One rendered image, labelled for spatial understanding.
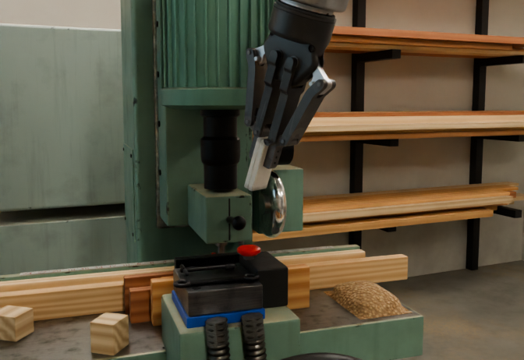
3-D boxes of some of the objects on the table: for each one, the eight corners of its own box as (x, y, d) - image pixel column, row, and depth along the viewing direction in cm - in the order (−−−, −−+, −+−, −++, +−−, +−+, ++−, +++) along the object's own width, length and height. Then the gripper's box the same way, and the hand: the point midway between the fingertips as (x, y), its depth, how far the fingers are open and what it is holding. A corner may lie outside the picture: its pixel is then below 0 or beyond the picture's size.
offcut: (90, 352, 70) (89, 322, 70) (107, 340, 73) (106, 312, 73) (114, 356, 69) (112, 325, 69) (129, 344, 72) (128, 314, 72)
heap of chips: (360, 319, 80) (360, 300, 80) (323, 291, 92) (323, 275, 92) (412, 312, 83) (412, 294, 83) (369, 287, 95) (370, 270, 95)
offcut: (8, 328, 78) (7, 305, 77) (34, 331, 76) (33, 307, 76) (-11, 338, 74) (-13, 314, 74) (15, 342, 73) (15, 317, 73)
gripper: (369, 24, 65) (309, 206, 74) (285, -6, 72) (240, 163, 81) (332, 19, 60) (272, 217, 68) (246, -13, 67) (201, 169, 75)
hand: (262, 164), depth 73 cm, fingers closed
